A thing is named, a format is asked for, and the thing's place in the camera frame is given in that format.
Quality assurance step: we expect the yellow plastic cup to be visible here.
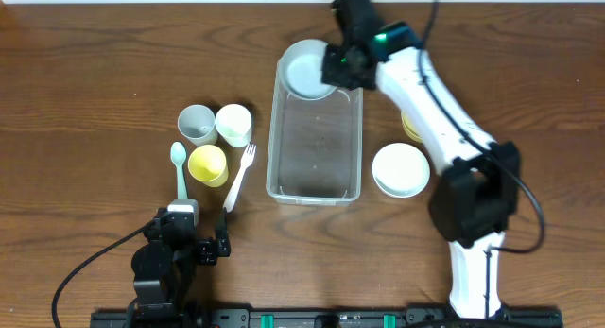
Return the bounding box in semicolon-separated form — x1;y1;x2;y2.
187;145;229;188

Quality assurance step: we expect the grey plastic bowl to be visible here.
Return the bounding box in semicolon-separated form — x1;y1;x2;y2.
277;39;336;100

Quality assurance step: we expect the black mounting rail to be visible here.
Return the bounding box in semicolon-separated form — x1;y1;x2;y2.
90;306;564;328

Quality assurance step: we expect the white plastic bowl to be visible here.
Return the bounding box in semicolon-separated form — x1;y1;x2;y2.
372;143;430;199

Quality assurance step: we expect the yellow plastic bowl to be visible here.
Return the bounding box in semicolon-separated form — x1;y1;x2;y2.
401;112;423;143

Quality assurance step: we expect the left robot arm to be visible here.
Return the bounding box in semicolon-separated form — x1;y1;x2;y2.
131;205;231;320

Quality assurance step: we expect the clear plastic container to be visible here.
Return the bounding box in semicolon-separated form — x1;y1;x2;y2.
266;72;363;206

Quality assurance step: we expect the mint green plastic spoon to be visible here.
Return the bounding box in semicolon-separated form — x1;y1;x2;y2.
170;141;188;199

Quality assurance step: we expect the white plastic fork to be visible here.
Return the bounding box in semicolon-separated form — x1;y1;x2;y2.
223;143;256;213

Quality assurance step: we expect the left black cable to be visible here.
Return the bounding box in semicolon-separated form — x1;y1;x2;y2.
50;218;157;328

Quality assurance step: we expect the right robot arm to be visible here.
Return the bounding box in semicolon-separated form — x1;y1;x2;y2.
321;21;521;319

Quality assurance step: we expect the white plastic cup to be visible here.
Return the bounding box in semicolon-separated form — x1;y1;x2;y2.
216;104;252;148

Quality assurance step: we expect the grey plastic cup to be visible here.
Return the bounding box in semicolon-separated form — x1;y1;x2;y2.
178;105;218;147

